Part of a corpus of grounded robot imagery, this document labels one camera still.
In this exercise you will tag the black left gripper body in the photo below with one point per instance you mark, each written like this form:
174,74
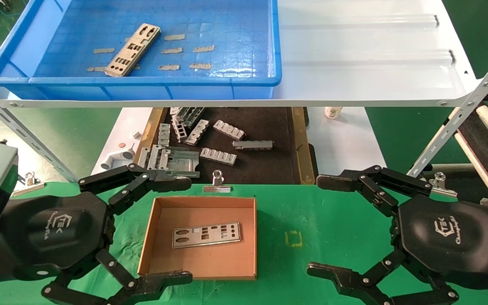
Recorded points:
53,228

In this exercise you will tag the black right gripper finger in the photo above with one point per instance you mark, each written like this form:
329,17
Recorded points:
333,273
337,182

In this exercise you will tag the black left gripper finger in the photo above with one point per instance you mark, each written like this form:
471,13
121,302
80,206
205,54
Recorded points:
163,280
167,184

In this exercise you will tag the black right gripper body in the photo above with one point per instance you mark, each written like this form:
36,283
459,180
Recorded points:
451,237

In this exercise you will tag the perforated metal plate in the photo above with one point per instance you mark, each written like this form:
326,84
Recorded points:
192,237
142,38

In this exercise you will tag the brown cardboard box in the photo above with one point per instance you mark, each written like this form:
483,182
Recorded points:
210,262

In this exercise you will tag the black tray with wooden rim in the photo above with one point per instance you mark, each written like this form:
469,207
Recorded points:
265,165

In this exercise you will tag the blue plastic tray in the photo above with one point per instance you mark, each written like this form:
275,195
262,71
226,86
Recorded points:
227,25

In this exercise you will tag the silver binder clip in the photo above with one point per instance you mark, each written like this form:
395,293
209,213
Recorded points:
443,191
216,189
32,188

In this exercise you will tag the green tablecloth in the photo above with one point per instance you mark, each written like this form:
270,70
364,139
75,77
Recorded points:
290,203

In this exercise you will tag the ladder-shaped metal part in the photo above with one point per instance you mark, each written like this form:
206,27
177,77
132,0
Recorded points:
179,129

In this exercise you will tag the white plastic pipe fitting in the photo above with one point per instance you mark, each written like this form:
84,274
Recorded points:
119,156

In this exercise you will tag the grey slotted metal block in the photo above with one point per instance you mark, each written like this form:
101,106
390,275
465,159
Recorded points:
228,130
217,156

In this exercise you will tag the white printed paper cup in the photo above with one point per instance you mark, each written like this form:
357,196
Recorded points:
333,112

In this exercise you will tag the small light metal piece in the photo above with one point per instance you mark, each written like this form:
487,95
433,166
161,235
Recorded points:
174,110

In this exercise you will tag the long grey metal bar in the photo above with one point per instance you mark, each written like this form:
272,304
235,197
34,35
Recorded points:
252,145

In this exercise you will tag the black board with wooden edge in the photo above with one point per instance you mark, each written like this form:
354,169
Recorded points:
477,135

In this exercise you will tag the beige tape strip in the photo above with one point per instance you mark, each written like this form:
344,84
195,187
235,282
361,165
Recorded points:
174,37
171,50
168,67
103,50
203,48
95,68
200,65

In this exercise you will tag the white metal shelving rack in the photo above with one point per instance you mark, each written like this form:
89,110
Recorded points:
354,63

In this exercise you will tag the large grey metal frame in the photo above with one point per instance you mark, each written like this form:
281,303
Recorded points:
180,163

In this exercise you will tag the small grey ribbed bracket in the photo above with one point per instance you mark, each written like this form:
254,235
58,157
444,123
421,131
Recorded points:
164,134

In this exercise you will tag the grey slotted metal bracket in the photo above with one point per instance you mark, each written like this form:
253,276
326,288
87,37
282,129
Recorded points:
196,132

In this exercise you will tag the dark grey ladder bracket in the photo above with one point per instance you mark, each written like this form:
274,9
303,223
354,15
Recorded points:
191,115

